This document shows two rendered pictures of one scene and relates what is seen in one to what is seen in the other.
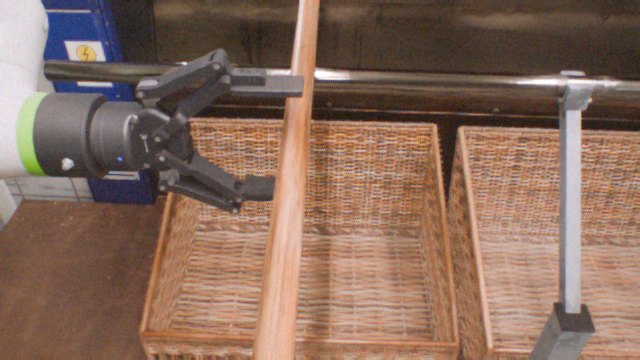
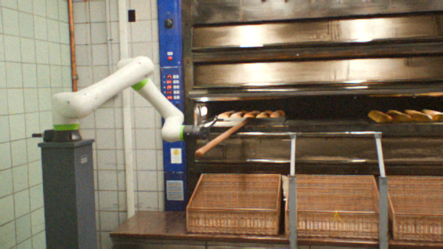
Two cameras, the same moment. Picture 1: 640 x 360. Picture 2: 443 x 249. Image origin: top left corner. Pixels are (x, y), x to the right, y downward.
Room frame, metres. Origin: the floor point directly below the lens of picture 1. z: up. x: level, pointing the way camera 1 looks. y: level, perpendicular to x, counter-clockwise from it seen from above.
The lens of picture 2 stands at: (-2.22, -0.30, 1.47)
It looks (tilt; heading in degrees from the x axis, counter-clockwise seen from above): 5 degrees down; 8
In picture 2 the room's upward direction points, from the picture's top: 2 degrees counter-clockwise
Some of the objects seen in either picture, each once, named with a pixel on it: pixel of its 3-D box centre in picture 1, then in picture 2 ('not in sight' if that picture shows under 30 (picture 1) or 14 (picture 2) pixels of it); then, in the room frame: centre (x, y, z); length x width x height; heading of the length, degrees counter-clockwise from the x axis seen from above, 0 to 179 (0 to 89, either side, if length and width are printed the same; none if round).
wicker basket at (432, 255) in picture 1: (304, 242); (236, 201); (0.75, 0.01, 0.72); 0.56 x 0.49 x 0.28; 88
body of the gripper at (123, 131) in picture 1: (148, 137); (201, 133); (0.47, 0.18, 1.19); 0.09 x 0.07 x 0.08; 87
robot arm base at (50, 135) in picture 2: not in sight; (57, 135); (0.09, 0.87, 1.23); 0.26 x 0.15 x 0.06; 84
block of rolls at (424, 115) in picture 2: not in sight; (406, 115); (1.39, -1.18, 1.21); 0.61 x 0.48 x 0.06; 177
